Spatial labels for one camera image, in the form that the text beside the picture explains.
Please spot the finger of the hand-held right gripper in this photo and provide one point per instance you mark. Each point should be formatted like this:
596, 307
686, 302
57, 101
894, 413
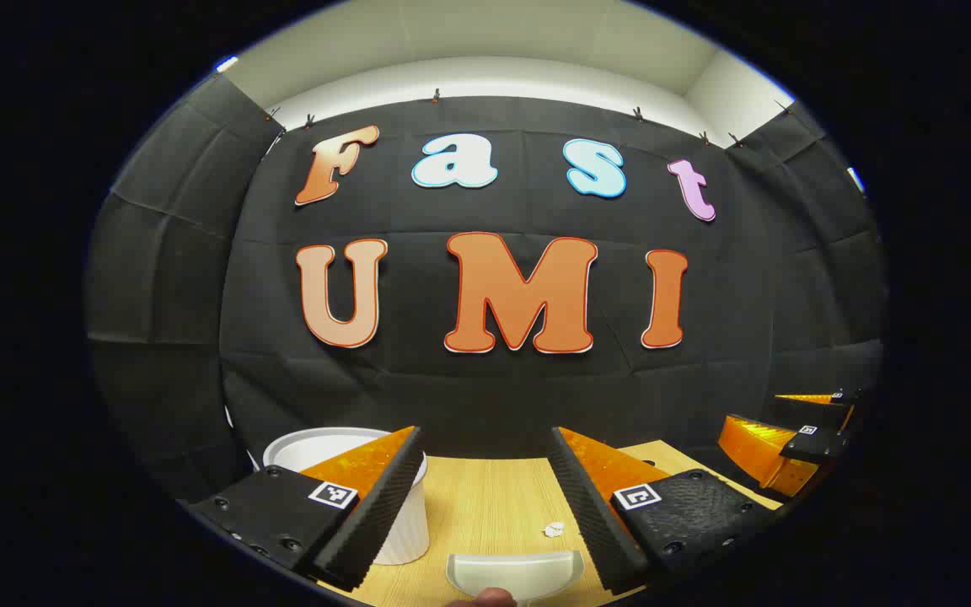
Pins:
818, 445
814, 411

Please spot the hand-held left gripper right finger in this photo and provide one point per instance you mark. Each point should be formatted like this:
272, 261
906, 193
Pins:
688, 514

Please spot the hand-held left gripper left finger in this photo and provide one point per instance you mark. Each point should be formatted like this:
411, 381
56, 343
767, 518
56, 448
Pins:
283, 514

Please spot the white ribbed garbage bin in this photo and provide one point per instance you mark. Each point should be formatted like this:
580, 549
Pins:
317, 447

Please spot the white paper ball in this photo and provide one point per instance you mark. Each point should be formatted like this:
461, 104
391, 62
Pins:
553, 529

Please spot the grey plastic dustpan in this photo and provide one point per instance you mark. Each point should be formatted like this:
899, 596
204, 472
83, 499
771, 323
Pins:
515, 573

